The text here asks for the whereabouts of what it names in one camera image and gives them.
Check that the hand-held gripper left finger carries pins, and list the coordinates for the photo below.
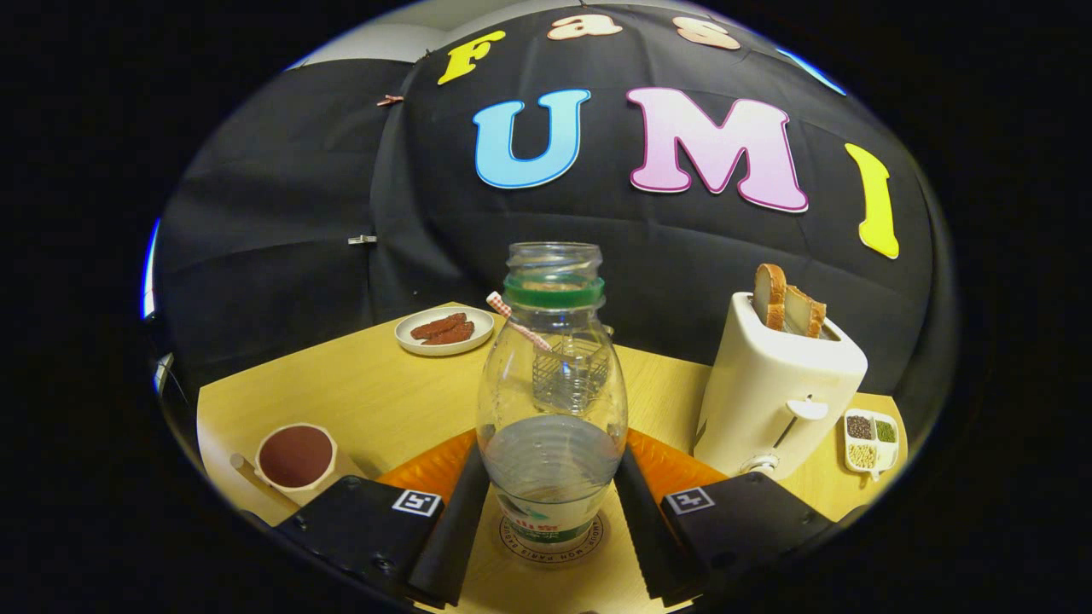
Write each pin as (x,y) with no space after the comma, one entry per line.
(456,537)

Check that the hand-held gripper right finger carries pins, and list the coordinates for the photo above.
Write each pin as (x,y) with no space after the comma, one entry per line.
(648,537)

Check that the round cork coaster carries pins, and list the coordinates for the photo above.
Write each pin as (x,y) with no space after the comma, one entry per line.
(553,556)

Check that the cream cup with red inside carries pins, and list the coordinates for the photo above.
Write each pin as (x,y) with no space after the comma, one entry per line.
(324,488)

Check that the clear plastic juice bottle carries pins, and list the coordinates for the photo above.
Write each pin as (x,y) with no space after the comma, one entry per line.
(550,401)

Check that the wooden table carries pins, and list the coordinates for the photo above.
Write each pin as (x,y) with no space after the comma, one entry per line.
(358,384)

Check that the white toaster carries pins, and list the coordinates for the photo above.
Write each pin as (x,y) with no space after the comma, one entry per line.
(768,384)

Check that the small white plate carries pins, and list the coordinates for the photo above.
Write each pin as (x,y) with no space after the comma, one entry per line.
(409,344)

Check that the reddish brown food piece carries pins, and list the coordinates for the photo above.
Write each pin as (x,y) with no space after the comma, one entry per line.
(454,334)
(437,325)

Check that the red white striped straw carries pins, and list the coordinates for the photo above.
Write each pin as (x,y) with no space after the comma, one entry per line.
(499,303)

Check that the white divided seed dish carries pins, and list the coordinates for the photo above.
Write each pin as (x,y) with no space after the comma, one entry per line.
(872,448)

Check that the black backdrop cloth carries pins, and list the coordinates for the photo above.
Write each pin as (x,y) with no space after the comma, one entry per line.
(299,213)

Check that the red cloth clip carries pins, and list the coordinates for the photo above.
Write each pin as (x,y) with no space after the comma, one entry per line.
(391,100)

